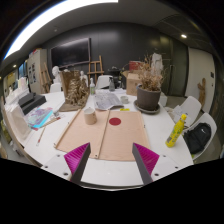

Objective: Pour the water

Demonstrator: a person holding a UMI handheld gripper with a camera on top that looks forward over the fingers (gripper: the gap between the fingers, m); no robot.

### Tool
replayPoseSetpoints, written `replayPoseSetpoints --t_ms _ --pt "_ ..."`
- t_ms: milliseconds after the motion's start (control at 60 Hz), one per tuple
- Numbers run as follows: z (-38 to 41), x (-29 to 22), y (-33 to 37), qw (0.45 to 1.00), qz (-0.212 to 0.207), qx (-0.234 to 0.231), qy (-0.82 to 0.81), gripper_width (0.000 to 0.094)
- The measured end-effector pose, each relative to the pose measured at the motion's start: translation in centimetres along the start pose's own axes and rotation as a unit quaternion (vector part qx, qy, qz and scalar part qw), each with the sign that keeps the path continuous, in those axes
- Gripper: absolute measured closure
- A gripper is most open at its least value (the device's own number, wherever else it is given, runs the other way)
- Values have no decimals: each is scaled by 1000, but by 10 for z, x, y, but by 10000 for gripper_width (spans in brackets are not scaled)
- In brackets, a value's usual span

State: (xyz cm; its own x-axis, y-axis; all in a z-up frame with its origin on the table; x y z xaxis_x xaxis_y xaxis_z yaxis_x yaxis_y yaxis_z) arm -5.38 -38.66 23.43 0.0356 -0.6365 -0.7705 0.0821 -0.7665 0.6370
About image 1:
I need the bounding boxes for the printed newspaper sheet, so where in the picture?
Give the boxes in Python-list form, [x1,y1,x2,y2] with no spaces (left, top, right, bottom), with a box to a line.
[93,90,125,111]

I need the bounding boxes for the small white plaster statue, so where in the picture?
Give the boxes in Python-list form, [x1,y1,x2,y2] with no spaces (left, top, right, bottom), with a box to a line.
[79,70,88,86]

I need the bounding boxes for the white cabinet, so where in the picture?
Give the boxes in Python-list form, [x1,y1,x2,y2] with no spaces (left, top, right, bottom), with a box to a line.
[26,48,48,95]

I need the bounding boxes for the black backpack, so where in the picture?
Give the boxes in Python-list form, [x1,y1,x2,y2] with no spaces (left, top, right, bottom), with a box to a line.
[183,122,212,155]

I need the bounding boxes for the brown relief sculpture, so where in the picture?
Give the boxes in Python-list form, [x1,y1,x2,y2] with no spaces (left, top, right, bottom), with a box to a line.
[58,69,90,113]

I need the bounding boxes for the beige dotted cup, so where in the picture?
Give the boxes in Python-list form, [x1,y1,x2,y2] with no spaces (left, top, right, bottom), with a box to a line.
[82,106,98,126]

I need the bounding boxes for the long ceiling strip light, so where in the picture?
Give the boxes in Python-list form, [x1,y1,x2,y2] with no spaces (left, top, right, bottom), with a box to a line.
[3,0,119,60]

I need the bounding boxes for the dark grey spray bottle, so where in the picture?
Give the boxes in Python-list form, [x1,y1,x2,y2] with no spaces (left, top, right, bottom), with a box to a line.
[108,77,116,93]

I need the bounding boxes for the red box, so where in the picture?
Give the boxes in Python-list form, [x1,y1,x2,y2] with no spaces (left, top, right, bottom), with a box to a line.
[128,60,144,72]

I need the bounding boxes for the cardboard box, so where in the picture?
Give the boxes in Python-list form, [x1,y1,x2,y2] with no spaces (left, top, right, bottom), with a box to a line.
[121,70,144,97]

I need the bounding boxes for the yellow drink bottle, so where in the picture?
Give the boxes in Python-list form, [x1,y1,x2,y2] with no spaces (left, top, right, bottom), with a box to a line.
[165,113,188,149]

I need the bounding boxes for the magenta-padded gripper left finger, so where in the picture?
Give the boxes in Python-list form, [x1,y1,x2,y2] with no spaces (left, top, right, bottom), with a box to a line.
[40,142,92,185]

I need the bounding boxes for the grey plant saucer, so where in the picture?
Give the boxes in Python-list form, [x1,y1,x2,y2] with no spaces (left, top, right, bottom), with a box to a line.
[133,99,162,115]

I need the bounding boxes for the white spray bottle green label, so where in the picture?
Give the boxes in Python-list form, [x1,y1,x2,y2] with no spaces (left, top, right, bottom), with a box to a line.
[89,77,97,96]

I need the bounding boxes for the dark pot with dried plant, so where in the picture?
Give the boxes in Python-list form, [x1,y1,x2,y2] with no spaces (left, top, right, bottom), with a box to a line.
[135,54,166,112]

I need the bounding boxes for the black flat box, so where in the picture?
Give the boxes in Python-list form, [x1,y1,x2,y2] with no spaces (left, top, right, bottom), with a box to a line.
[18,92,36,108]
[21,94,48,116]

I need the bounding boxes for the light wooden easel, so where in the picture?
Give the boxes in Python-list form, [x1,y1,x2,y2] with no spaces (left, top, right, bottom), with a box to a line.
[39,63,53,93]

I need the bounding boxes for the white plaster bust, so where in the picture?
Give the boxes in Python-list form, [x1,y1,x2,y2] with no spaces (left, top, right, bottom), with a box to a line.
[51,65,63,84]

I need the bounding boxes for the flat round red coaster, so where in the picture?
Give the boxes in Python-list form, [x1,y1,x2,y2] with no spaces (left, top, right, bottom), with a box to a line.
[108,117,122,127]

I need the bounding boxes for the wooden figure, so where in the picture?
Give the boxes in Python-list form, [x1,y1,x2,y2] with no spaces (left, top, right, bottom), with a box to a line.
[197,77,207,107]

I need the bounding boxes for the dark wall screen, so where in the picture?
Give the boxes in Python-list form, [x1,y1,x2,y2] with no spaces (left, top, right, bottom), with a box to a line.
[50,37,92,69]

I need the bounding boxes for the tall white plaster cast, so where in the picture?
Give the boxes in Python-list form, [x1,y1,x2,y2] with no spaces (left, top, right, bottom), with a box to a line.
[151,53,164,76]

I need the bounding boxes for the paintbrush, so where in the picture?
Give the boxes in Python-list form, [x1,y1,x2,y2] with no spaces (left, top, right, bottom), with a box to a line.
[35,124,48,147]

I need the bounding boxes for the colourful painted picture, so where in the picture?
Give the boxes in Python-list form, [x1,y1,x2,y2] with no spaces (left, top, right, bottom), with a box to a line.
[25,106,54,130]

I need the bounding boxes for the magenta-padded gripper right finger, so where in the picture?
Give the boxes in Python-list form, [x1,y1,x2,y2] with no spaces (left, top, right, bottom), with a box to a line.
[131,142,184,186]

